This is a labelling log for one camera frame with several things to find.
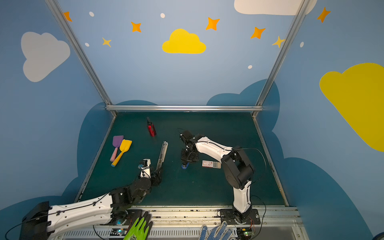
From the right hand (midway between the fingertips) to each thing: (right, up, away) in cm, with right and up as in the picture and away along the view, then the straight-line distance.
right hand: (185, 160), depth 89 cm
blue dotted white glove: (+18, -30, -20) cm, 40 cm away
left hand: (-12, -3, -10) cm, 16 cm away
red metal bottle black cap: (-24, +20, +9) cm, 32 cm away
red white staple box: (+16, -3, +4) cm, 17 cm away
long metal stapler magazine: (-16, +1, +6) cm, 17 cm away
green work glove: (-21, -29, -19) cm, 40 cm away
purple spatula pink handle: (-49, +10, +13) cm, 51 cm away
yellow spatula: (-43, +7, +12) cm, 45 cm away
